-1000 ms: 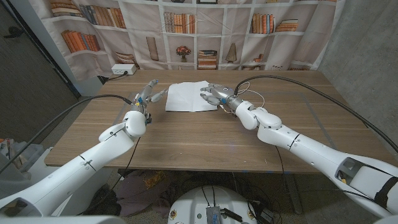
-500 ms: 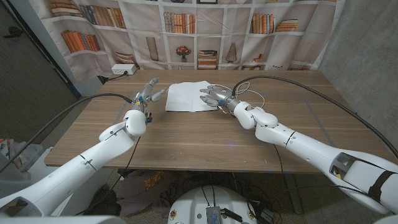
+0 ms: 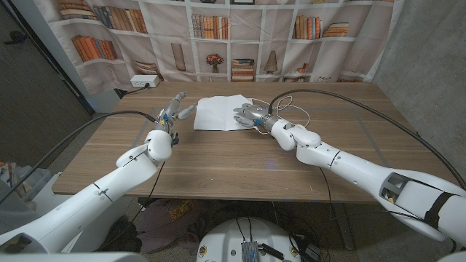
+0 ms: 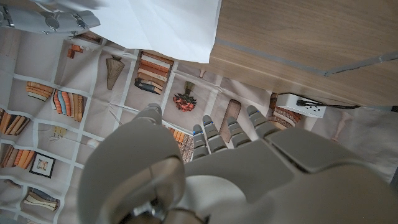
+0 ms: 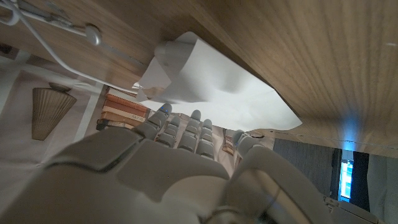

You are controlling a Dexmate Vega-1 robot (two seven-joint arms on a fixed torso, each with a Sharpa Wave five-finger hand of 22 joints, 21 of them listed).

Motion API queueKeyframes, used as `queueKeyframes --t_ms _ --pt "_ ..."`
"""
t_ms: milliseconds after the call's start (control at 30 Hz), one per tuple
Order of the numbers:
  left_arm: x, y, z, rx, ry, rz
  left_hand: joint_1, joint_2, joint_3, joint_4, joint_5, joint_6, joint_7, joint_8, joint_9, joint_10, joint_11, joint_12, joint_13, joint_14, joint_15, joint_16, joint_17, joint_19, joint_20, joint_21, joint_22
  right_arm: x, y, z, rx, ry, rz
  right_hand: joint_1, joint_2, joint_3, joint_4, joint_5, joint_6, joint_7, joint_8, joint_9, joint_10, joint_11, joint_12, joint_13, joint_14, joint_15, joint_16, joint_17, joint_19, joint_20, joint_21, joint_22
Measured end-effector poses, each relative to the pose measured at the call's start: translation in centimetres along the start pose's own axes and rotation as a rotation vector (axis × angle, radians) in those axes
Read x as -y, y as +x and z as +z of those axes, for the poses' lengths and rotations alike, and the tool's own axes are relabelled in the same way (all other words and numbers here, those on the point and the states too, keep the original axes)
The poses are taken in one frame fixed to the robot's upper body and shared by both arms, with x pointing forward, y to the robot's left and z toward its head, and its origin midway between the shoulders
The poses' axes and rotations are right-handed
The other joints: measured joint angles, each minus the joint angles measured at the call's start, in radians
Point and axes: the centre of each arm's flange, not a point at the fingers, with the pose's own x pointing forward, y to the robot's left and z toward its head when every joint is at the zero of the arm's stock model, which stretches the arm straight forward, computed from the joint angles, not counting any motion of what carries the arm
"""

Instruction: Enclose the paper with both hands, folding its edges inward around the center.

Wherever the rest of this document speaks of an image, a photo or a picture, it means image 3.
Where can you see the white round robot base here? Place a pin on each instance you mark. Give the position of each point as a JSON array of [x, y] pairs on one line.
[[225, 240]]

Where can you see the person in grey clothes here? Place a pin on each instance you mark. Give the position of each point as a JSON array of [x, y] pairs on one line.
[[14, 214]]

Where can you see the grey metal table leg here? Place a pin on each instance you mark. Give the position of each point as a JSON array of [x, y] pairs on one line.
[[344, 229]]

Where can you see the white paper sheet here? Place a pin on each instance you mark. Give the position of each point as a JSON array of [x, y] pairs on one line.
[[215, 114]]

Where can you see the white power strip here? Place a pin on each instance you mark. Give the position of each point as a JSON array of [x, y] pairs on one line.
[[144, 81]]

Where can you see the black bag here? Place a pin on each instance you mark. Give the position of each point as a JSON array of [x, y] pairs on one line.
[[123, 238]]

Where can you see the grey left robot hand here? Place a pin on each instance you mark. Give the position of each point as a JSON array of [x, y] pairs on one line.
[[169, 114]]

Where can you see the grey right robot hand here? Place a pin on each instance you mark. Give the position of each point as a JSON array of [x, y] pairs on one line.
[[256, 114]]

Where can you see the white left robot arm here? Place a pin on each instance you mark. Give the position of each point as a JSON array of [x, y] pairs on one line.
[[91, 200]]

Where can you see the purple cloth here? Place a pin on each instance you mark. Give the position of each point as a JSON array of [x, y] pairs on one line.
[[160, 225]]

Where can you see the printed bookshelf backdrop cloth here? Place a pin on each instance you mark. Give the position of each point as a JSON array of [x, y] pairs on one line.
[[164, 32]]

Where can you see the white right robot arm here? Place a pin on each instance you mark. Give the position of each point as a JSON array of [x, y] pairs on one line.
[[364, 171]]

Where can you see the clear plastic storage box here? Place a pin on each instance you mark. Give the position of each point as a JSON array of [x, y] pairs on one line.
[[29, 178]]

